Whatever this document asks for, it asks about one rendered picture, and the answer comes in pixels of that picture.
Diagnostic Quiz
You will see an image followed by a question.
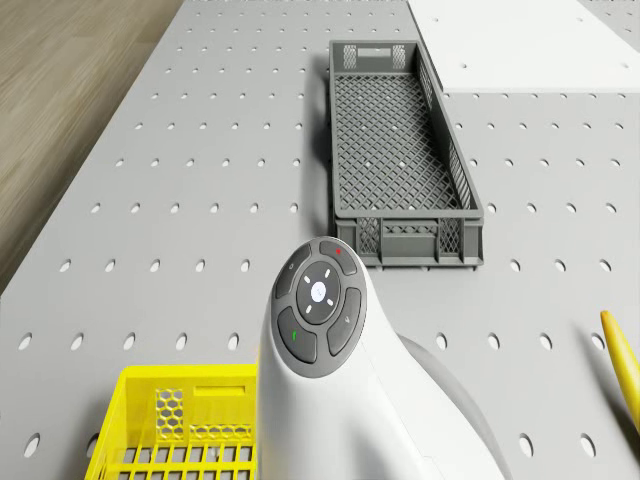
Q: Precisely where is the dark grey basket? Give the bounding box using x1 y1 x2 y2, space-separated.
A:
327 40 486 268

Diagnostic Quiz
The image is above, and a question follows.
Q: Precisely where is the banana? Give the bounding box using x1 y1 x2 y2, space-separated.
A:
599 309 640 437

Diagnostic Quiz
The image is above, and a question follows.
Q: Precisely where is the yellow basket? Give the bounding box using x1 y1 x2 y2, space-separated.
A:
81 364 259 480

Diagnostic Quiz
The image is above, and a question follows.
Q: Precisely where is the white board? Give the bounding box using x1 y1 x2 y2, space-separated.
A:
406 0 640 94

